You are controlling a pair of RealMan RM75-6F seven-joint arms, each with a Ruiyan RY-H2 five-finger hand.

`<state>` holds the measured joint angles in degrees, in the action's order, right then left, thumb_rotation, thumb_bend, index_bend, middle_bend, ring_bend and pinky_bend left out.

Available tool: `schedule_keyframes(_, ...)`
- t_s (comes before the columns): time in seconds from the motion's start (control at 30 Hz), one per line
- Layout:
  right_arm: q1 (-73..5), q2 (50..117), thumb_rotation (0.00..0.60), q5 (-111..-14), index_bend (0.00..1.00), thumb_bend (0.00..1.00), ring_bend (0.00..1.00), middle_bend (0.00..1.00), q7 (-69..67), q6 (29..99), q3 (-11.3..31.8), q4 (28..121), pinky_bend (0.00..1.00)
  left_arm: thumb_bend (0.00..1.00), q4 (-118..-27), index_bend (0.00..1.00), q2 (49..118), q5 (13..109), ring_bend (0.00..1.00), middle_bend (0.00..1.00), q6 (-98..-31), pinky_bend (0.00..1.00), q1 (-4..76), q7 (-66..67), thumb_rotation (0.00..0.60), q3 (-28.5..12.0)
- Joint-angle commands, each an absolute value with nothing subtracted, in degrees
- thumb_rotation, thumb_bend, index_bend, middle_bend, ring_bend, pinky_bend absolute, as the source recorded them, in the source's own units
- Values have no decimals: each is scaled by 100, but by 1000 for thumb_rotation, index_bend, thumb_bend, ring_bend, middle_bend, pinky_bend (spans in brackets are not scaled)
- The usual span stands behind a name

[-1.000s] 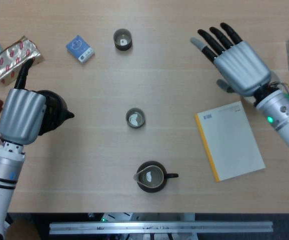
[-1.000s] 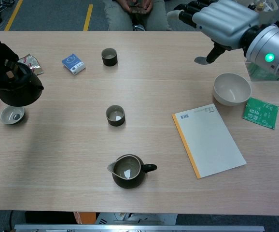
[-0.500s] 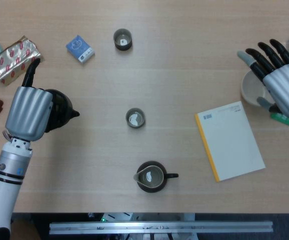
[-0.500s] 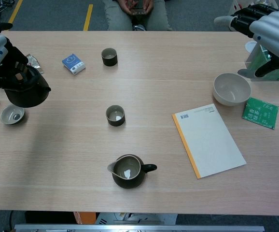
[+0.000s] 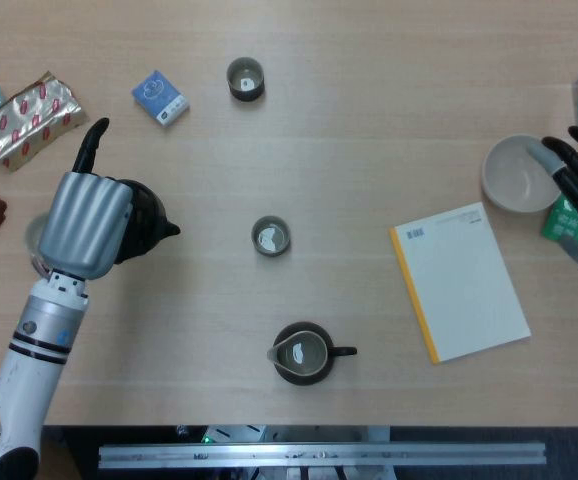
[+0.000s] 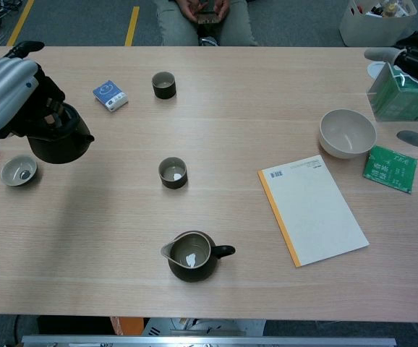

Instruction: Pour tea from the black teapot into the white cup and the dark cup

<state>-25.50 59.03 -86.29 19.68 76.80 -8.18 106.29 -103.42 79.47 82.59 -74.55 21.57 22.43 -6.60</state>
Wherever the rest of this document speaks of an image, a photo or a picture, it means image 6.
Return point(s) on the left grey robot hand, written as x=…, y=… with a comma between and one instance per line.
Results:
x=3, y=97

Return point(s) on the black teapot kettle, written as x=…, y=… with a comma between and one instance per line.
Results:
x=60, y=148

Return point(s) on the dark cylindrical teacup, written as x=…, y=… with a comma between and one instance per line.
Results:
x=173, y=182
x=163, y=94

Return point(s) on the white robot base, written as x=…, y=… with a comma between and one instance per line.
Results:
x=201, y=327

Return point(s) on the white round table grommet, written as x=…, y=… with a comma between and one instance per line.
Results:
x=374, y=70

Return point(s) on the green tissue box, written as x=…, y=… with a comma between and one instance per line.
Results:
x=397, y=105

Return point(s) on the white storage bin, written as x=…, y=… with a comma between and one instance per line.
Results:
x=371, y=29

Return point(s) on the small grey shallow cup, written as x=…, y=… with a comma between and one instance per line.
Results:
x=12, y=171

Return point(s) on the blue tea bag packet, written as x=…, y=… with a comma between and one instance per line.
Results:
x=109, y=94

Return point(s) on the large beige bowl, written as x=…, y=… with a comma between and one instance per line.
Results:
x=346, y=135

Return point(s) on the green tea sachet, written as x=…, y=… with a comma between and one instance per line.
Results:
x=390, y=170

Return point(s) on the seated person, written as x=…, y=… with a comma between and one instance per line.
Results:
x=173, y=29

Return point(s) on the white notebook yellow spine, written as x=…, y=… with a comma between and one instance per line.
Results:
x=321, y=224

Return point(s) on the dark phone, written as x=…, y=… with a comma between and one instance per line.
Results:
x=208, y=17

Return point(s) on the orange panel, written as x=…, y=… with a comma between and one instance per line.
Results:
x=122, y=325

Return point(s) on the aluminium rail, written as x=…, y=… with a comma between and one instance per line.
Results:
x=209, y=341

